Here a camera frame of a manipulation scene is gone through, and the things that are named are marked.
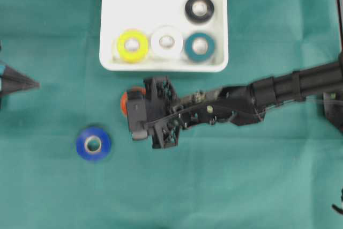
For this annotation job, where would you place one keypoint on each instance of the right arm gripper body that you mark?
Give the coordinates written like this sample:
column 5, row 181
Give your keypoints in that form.
column 163, row 117

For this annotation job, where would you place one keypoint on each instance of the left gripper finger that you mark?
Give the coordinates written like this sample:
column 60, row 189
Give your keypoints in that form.
column 7, row 89
column 10, row 73

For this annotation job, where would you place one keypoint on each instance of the red tape roll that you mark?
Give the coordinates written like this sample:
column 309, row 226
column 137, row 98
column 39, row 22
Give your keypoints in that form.
column 124, row 98

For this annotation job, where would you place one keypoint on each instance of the white tape roll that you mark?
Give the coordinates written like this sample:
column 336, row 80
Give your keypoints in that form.
column 167, row 42

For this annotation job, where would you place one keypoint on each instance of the teal green tape roll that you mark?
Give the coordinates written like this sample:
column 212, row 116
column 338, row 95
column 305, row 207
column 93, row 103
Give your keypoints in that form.
column 190, row 52

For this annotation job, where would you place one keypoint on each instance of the yellow tape roll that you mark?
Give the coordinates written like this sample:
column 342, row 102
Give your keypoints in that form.
column 132, row 46

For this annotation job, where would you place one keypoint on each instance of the black tape roll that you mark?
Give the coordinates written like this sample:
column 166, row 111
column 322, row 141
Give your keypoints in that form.
column 199, row 18

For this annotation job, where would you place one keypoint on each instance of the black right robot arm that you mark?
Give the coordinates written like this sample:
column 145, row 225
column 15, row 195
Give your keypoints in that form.
column 244, row 105

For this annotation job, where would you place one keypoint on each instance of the blue tape roll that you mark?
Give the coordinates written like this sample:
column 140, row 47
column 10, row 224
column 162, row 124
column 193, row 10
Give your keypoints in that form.
column 93, row 143

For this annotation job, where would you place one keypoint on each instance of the white plastic case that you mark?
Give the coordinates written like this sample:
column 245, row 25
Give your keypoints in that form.
column 118, row 16

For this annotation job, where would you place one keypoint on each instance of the green table cloth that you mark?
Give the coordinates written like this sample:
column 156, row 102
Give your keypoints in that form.
column 284, row 172

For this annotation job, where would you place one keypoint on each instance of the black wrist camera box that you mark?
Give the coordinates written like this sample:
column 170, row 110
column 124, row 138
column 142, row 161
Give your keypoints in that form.
column 136, row 113

